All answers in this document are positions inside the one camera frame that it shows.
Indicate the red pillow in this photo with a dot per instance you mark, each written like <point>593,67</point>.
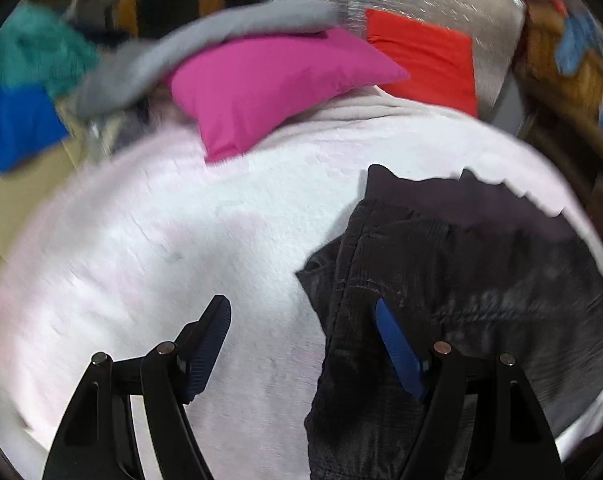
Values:
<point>426,60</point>

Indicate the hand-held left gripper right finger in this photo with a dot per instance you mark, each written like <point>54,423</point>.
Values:
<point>396,345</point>

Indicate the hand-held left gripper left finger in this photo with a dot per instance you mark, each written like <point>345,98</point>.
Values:
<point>209,345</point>

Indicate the white fleece blanket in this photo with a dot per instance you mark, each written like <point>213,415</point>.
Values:
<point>156,235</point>

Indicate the grey cloth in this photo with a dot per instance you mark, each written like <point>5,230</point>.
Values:
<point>181,45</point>

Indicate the brown wicker furniture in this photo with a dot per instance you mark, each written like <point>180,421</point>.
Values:
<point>546,80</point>

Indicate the pink pillow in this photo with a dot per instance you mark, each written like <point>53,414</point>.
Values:
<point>271,90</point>

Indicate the teal cloth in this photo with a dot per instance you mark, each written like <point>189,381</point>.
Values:
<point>36,55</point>

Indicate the light blue cloth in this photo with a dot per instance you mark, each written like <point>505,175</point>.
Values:
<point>579,40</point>

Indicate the beige bed sheet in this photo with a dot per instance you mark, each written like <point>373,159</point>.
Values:
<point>11,200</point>

